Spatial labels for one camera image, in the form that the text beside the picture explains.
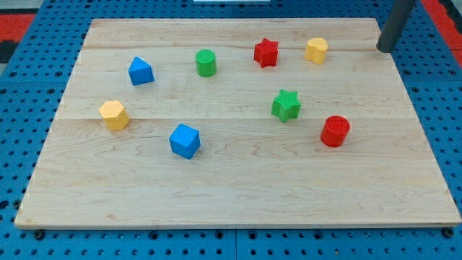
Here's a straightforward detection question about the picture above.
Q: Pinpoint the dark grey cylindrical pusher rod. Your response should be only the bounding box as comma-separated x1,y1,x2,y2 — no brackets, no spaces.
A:
376,0,417,53

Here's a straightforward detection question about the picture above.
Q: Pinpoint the yellow heart block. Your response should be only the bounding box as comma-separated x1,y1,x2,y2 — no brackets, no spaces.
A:
305,38,328,64

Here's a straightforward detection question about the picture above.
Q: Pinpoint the red star block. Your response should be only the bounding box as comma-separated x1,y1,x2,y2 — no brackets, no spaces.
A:
253,38,279,68

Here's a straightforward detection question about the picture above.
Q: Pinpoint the green star block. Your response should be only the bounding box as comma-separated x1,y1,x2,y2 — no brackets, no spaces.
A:
271,90,301,123

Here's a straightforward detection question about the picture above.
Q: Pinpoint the red cylinder block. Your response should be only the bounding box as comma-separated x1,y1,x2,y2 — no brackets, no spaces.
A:
320,115,351,147

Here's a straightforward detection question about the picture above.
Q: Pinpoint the green cylinder block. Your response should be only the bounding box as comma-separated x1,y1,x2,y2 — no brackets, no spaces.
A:
195,49,217,77

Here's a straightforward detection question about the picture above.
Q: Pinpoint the blue cube block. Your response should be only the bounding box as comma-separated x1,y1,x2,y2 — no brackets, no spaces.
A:
169,123,201,160

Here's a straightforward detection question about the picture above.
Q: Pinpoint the wooden board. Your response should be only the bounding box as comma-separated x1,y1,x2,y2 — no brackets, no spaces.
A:
14,18,461,230

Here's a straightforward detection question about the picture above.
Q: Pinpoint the blue triangular prism block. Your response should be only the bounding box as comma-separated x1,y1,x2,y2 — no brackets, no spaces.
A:
128,57,154,86

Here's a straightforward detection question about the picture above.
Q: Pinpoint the yellow hexagon block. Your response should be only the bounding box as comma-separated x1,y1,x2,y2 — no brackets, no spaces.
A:
98,100,130,131

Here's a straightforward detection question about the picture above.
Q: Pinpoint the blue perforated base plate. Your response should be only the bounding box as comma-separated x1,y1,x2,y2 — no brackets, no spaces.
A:
1,1,461,259

